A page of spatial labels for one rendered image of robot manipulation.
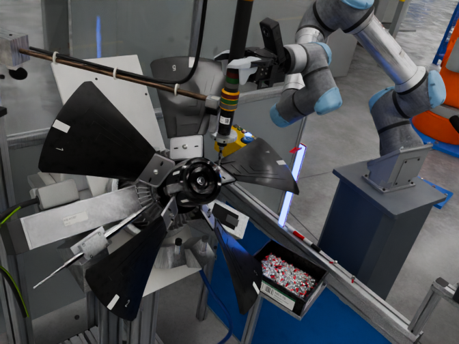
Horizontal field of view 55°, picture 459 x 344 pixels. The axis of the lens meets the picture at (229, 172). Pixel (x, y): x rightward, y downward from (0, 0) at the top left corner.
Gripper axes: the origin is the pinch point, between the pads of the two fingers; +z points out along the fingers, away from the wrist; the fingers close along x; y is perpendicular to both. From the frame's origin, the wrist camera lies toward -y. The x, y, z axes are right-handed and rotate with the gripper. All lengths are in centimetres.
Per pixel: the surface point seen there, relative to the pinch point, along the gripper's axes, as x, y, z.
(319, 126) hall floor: 157, 149, -279
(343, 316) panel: -33, 79, -39
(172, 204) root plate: -3.9, 33.8, 13.4
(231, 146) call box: 28, 46, -34
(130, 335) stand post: 11, 100, 14
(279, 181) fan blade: -8.0, 35.1, -20.5
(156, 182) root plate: 3.2, 31.7, 13.8
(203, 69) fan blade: 16.5, 9.5, -7.6
